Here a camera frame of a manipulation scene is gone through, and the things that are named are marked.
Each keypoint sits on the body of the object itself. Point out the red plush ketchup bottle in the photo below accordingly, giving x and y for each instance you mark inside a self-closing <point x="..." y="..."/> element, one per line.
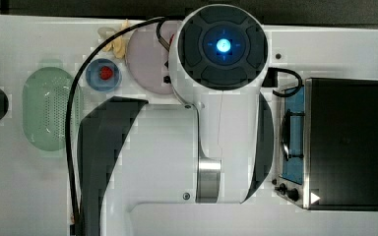
<point x="171" y="38"/>

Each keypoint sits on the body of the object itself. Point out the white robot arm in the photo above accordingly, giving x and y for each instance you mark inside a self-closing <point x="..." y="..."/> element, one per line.
<point x="204" y="149"/>

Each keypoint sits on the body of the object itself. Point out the pale pink round plate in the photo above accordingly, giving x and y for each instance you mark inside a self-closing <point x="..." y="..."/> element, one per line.
<point x="146" y="60"/>

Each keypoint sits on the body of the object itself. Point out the red plush strawberry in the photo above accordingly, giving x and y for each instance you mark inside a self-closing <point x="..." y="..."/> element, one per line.
<point x="105" y="73"/>

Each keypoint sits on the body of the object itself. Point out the blue round bowl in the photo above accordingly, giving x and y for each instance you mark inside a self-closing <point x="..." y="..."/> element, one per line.
<point x="95" y="82"/>

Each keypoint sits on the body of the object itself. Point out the yellow plush banana bunch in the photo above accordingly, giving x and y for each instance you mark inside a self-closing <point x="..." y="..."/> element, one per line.
<point x="116" y="46"/>

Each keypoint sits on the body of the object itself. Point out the black silver toaster oven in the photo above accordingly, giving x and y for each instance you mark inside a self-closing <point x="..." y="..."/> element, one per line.
<point x="328" y="146"/>

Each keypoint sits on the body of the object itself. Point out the green perforated oval tray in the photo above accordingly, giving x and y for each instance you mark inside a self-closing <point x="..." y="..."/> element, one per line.
<point x="45" y="96"/>

